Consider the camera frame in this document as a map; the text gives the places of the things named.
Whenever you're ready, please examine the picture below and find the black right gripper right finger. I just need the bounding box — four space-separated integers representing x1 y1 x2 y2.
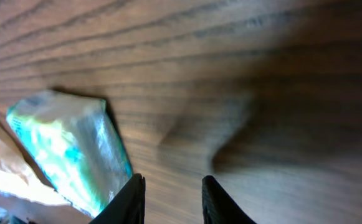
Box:
202 175 256 224

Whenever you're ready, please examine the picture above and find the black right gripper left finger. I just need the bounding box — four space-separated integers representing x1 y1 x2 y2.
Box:
90 174 146 224

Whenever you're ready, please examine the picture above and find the green tissue packet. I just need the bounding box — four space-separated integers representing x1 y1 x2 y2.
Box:
6 90 133 218

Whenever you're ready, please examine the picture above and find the beige snack bag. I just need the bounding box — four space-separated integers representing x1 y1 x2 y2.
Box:
0 125 92 224

